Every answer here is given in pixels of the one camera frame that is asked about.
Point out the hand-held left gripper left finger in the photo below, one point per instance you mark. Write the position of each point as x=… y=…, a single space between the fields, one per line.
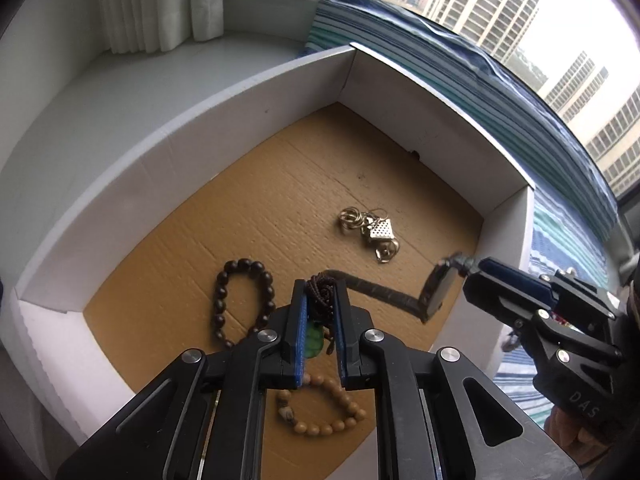
x=300 y=340

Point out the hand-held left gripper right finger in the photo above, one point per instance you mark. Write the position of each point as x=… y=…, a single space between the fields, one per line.
x=342 y=340

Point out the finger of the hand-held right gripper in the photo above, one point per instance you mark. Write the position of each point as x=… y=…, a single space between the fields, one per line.
x=495 y=300
x=515 y=280

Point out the black wrist watch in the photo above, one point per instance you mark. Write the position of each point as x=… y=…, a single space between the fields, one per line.
x=440 y=285

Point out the white cardboard box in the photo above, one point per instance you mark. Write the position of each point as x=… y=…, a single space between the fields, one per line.
x=150 y=160

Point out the person's right hand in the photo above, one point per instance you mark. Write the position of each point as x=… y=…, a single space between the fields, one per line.
x=562 y=435

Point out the striped bed sheet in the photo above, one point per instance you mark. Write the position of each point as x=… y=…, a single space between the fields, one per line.
x=550 y=240

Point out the slim apartment building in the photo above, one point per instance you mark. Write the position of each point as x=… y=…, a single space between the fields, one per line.
x=575 y=85

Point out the tall apartment tower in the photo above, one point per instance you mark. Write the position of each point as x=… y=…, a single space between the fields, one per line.
x=490 y=5

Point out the white pleated curtain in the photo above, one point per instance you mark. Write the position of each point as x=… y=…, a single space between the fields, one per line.
x=150 y=0

